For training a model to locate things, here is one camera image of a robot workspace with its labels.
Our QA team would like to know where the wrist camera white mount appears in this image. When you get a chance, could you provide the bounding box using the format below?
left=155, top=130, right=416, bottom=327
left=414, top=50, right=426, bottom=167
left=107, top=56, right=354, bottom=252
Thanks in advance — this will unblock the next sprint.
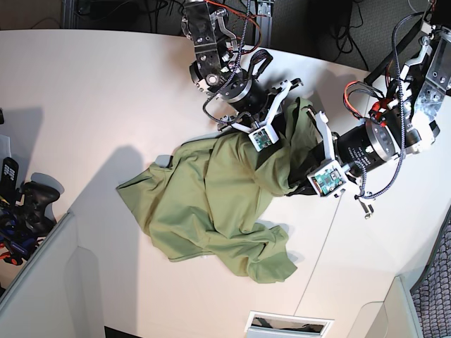
left=305, top=109, right=376, bottom=219
left=217, top=78, right=302, bottom=151

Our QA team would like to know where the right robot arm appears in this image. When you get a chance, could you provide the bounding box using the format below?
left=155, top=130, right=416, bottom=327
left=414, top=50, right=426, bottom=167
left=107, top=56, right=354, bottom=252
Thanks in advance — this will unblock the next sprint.
left=182, top=1, right=301, bottom=151

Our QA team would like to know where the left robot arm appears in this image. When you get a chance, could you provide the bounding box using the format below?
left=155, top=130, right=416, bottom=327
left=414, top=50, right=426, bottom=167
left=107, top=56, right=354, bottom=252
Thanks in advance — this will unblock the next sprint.
left=288, top=1, right=450, bottom=199

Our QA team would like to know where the black game controller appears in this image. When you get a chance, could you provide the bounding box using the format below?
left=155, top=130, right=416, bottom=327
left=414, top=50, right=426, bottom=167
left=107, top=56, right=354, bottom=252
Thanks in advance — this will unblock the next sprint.
left=18, top=181, right=60, bottom=237

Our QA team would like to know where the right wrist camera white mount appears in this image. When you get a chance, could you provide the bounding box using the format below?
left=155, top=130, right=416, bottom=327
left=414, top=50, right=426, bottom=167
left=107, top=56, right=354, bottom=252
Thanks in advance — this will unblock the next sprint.
left=217, top=78, right=302, bottom=151

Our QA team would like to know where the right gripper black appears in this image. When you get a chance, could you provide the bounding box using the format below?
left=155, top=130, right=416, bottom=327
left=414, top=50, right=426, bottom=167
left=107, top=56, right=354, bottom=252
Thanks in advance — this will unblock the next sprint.
left=220, top=80, right=292, bottom=141

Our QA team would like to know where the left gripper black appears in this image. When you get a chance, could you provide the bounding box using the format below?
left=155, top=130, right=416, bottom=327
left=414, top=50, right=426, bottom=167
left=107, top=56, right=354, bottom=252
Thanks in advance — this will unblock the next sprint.
left=286, top=119, right=400, bottom=196

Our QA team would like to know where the aluminium extrusion post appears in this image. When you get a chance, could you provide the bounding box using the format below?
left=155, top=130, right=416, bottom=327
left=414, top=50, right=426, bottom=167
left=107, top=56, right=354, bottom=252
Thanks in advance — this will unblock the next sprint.
left=254, top=0, right=275, bottom=48

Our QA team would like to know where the black remote control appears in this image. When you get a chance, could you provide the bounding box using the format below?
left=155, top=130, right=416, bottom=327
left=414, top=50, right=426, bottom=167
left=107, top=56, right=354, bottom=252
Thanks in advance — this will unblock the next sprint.
left=1, top=157, right=19, bottom=198

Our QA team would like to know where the green t-shirt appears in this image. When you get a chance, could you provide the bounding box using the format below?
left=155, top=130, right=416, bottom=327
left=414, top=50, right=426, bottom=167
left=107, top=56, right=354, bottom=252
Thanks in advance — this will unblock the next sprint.
left=116, top=98, right=316, bottom=284

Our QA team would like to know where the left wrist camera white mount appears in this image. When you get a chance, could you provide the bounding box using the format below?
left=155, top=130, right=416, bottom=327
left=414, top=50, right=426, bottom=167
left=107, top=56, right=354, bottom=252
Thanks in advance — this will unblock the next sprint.
left=305, top=109, right=376, bottom=219

